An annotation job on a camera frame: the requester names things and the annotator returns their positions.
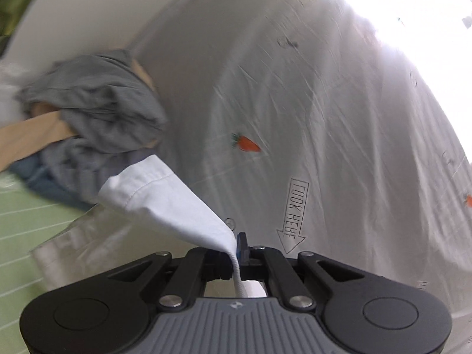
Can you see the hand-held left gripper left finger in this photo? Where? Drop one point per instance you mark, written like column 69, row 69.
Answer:
column 217, row 261

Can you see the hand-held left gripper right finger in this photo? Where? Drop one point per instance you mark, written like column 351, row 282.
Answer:
column 242, row 247

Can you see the white shirt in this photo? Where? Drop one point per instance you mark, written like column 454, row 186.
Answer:
column 166, row 195

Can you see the white carrot print quilt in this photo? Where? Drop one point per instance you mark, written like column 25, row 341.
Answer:
column 332, row 118

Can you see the grey garment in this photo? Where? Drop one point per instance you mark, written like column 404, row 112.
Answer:
column 107, row 110

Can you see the blue denim garment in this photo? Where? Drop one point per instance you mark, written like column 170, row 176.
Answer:
column 40, row 186

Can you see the green checked bed sheet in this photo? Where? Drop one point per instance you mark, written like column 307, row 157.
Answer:
column 25, row 225

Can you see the beige garment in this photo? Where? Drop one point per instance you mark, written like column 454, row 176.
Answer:
column 29, row 132

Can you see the white crumpled cloth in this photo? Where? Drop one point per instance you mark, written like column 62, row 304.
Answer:
column 7, row 96

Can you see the green cloth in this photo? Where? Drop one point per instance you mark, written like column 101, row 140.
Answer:
column 14, row 7

